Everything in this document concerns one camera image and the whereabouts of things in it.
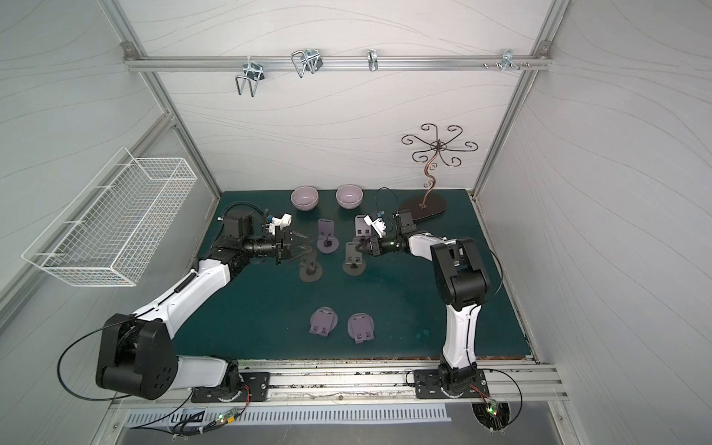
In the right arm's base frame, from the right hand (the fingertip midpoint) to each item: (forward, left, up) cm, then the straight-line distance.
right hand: (359, 247), depth 95 cm
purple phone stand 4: (-25, -2, -7) cm, 26 cm away
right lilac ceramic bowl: (+27, +6, -3) cm, 28 cm away
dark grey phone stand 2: (-4, +2, -5) cm, 7 cm away
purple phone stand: (+8, 0, 0) cm, 8 cm away
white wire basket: (-15, +61, +25) cm, 68 cm away
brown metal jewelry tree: (+26, -26, -6) cm, 37 cm away
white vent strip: (-50, +41, -9) cm, 65 cm away
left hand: (-12, +12, +18) cm, 25 cm away
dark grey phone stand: (-8, +17, -3) cm, 19 cm away
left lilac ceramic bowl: (+26, +25, -3) cm, 36 cm away
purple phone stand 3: (-24, +10, -6) cm, 27 cm away
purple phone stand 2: (+6, +13, -6) cm, 16 cm away
